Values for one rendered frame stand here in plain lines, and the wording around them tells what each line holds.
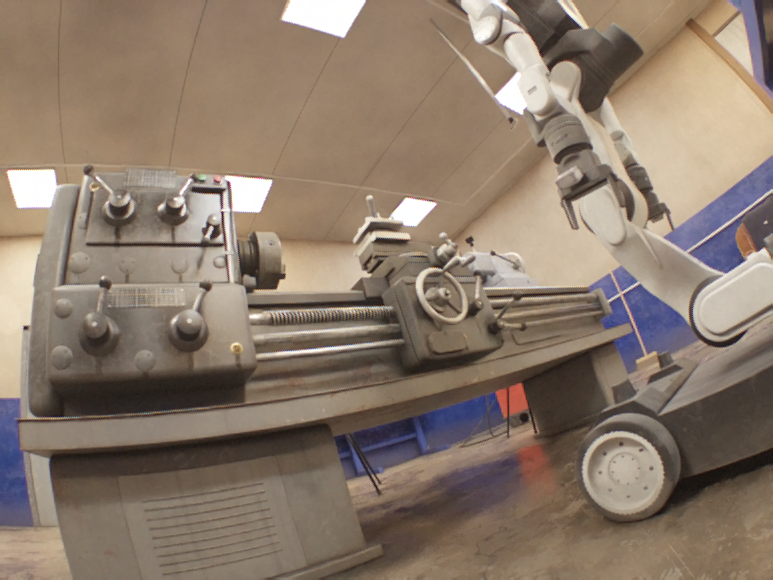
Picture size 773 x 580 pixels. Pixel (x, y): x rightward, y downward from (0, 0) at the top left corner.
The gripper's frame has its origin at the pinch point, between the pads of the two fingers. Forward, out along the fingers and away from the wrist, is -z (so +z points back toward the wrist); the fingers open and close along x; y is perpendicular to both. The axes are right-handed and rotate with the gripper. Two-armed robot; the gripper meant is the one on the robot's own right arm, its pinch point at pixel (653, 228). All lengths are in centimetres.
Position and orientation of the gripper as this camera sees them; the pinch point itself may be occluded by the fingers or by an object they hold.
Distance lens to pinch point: 116.5
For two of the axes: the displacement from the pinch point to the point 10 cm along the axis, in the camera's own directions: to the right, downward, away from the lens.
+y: -8.3, 0.3, -5.6
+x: -5.3, 2.9, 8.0
